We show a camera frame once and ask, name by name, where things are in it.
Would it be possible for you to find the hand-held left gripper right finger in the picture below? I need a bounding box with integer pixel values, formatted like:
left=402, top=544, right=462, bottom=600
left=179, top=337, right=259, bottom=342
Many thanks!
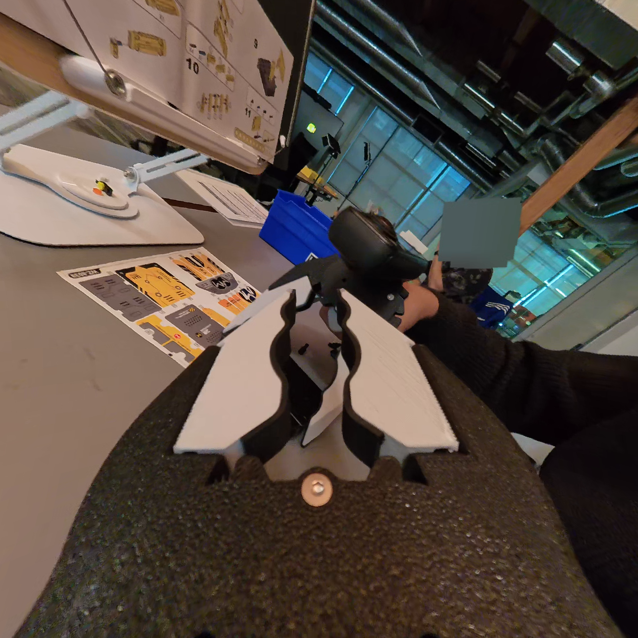
left=336, top=289, right=460, bottom=468

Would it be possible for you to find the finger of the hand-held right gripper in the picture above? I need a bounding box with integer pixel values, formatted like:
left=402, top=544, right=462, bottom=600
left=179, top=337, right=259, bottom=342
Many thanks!
left=300, top=358, right=351, bottom=447
left=222, top=275, right=315, bottom=336

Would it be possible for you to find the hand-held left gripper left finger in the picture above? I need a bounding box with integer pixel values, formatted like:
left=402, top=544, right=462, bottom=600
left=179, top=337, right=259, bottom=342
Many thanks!
left=173, top=288, right=298, bottom=458

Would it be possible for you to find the person's right forearm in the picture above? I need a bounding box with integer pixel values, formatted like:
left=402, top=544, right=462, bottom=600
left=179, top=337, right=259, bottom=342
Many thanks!
left=406, top=294, right=638, bottom=449

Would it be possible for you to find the person's right hand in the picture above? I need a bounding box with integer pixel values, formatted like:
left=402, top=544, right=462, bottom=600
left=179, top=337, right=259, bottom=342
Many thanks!
left=399, top=283, right=440, bottom=332

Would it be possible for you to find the blue plastic bin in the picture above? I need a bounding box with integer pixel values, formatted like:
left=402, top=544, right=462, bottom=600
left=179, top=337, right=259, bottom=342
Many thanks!
left=259, top=189, right=335, bottom=265

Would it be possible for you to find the white paper document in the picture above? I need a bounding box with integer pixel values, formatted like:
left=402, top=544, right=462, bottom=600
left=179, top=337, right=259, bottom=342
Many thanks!
left=174, top=169, right=270, bottom=227

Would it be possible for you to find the yellow grey sticker sheet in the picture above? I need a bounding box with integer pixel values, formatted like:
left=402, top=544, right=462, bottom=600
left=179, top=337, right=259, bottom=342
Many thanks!
left=57, top=247, right=262, bottom=370

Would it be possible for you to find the black panel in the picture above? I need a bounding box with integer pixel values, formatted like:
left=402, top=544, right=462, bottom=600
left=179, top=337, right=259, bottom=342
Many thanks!
left=259, top=0, right=316, bottom=172

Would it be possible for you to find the wooden beam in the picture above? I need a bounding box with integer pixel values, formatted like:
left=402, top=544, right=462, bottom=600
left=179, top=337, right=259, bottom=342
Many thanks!
left=518, top=97, right=638, bottom=235

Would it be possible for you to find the instruction booklet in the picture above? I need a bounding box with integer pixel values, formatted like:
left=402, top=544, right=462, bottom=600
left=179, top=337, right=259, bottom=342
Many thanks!
left=5, top=0, right=295, bottom=167

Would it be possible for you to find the white wooden book stand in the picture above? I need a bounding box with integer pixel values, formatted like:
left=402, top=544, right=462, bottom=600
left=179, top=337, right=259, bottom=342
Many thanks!
left=0, top=0, right=280, bottom=248

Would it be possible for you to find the camera tripod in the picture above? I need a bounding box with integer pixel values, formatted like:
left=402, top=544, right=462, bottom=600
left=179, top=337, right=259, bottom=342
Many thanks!
left=349, top=141, right=373, bottom=200
left=321, top=134, right=342, bottom=185

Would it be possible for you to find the black wall screen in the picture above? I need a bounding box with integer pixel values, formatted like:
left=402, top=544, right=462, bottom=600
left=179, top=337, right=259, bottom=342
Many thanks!
left=291, top=111, right=346, bottom=155

